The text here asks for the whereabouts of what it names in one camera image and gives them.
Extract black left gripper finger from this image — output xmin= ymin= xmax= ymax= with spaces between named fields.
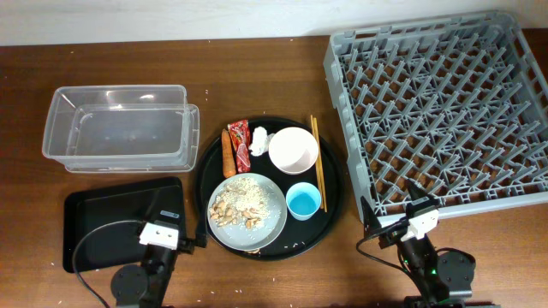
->
xmin=195 ymin=201 xmax=207 ymax=248
xmin=145 ymin=189 xmax=163 ymax=221

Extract red snack wrapper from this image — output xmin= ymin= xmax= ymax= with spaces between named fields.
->
xmin=228 ymin=120 xmax=251 ymax=174

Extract rectangular black tray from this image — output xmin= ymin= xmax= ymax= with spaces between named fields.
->
xmin=63 ymin=177 xmax=183 ymax=273

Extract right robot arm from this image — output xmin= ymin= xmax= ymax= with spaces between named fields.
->
xmin=200 ymin=176 xmax=476 ymax=307

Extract clear plastic bin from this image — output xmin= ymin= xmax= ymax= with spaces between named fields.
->
xmin=42 ymin=85 xmax=200 ymax=172

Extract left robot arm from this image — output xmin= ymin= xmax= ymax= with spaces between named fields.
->
xmin=110 ymin=192 xmax=194 ymax=307

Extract grey dishwasher rack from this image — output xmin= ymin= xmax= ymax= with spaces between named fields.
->
xmin=324 ymin=11 xmax=547 ymax=225

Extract crumpled white tissue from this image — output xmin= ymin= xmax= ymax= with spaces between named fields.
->
xmin=248 ymin=127 xmax=274 ymax=157

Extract orange carrot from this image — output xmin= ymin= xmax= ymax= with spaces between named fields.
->
xmin=221 ymin=129 xmax=236 ymax=178

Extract grey plate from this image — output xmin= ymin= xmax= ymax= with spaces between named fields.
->
xmin=206 ymin=173 xmax=287 ymax=252

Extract light blue cup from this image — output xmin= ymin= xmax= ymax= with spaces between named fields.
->
xmin=286 ymin=182 xmax=322 ymax=221

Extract rice and food scraps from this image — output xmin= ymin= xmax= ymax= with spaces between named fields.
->
xmin=208 ymin=177 xmax=271 ymax=230

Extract round black tray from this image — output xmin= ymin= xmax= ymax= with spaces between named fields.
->
xmin=194 ymin=117 xmax=345 ymax=261

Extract wooden chopstick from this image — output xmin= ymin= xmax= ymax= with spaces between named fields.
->
xmin=310 ymin=115 xmax=325 ymax=210
xmin=311 ymin=115 xmax=328 ymax=213

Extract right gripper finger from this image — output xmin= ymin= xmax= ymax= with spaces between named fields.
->
xmin=406 ymin=180 xmax=437 ymax=207
xmin=360 ymin=197 xmax=382 ymax=236

